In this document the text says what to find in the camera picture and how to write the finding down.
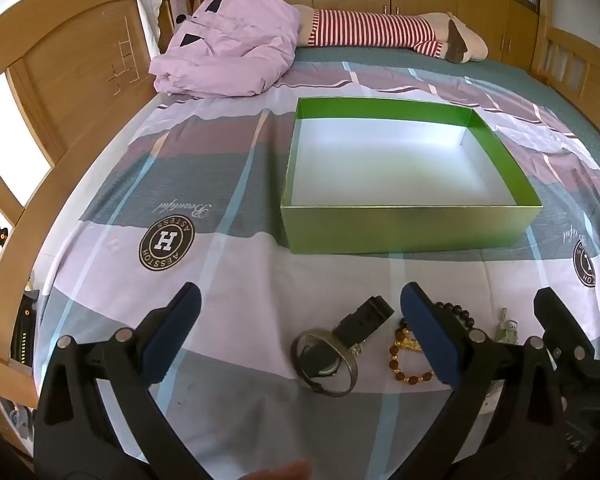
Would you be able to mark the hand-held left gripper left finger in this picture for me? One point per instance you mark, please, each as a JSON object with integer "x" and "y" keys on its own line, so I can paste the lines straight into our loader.
{"x": 172, "y": 332}

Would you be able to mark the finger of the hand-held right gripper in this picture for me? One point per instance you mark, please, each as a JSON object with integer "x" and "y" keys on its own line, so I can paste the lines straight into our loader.
{"x": 555, "y": 315}

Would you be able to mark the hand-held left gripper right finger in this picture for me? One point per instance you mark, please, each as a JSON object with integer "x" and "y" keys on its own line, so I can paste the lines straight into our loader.
{"x": 430, "y": 340}

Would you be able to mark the green jade pendant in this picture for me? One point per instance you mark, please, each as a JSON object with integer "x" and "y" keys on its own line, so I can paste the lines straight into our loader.
{"x": 505, "y": 332}

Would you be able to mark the black wrist watch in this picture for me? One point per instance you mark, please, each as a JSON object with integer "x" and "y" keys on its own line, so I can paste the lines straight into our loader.
{"x": 365, "y": 317}

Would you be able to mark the wide silver bangle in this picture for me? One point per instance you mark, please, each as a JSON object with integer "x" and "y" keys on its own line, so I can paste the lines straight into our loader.
{"x": 350, "y": 375}

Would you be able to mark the green cardboard box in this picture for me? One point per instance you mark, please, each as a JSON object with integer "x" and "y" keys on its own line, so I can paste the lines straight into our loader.
{"x": 405, "y": 230}

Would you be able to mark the person's left hand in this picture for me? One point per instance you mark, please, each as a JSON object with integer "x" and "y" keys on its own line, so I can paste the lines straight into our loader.
{"x": 280, "y": 472}

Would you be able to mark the black device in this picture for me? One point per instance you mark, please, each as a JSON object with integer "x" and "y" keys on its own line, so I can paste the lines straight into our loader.
{"x": 25, "y": 330}

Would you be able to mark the teal bed cover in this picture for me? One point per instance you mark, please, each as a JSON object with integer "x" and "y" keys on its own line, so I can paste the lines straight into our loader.
{"x": 520, "y": 82}

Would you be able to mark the wooden bed board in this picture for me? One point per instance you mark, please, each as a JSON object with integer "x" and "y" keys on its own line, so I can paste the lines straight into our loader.
{"x": 70, "y": 70}

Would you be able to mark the pink quilt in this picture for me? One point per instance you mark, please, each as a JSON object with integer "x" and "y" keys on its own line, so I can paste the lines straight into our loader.
{"x": 230, "y": 45}

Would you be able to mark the striped plush toy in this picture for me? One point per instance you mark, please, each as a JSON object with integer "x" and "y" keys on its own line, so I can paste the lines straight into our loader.
{"x": 370, "y": 27}

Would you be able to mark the wooden chair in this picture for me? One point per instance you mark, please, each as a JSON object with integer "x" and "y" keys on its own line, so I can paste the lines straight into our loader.
{"x": 180, "y": 0}

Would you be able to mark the grey cloth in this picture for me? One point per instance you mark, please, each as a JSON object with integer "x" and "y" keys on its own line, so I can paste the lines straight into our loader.
{"x": 147, "y": 0}

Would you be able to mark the wooden bed rail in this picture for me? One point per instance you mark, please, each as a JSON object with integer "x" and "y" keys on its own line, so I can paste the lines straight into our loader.
{"x": 575, "y": 60}

